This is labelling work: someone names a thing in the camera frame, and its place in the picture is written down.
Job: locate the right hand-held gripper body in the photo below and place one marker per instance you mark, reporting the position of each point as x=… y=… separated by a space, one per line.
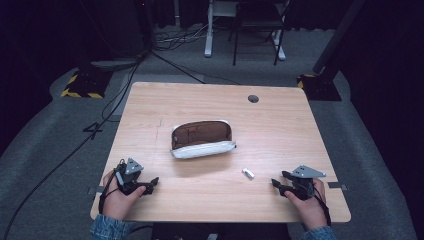
x=304 y=182

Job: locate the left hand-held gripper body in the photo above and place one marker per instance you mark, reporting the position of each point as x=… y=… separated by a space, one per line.
x=128 y=174

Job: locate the small white eraser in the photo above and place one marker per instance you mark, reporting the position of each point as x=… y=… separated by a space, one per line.
x=248 y=173

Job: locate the white pencil case brown lining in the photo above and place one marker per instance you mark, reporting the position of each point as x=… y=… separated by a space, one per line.
x=201 y=139

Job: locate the person's right hand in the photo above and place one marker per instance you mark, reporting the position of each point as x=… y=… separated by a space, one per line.
x=310 y=206

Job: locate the person's left hand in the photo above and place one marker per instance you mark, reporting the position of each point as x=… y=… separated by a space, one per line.
x=120 y=200

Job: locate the grey tape piece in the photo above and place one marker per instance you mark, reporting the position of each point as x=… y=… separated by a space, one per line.
x=336 y=185

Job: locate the denim right sleeve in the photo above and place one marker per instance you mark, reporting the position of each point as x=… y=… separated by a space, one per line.
x=318 y=234

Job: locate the denim sleeve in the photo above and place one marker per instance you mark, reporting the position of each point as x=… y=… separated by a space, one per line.
x=108 y=229
x=318 y=234

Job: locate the denim left sleeve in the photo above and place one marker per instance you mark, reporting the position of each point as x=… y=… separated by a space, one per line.
x=108 y=229

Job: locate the black yellow striped stand base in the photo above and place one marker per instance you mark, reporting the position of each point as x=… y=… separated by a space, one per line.
x=86 y=83
x=318 y=87

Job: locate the black slanted stand pole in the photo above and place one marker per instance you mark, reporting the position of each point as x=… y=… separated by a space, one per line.
x=336 y=36

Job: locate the black chair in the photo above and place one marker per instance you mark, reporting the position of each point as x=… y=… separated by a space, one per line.
x=258 y=26

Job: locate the white desk frame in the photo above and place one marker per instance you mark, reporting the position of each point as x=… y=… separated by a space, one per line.
x=213 y=30

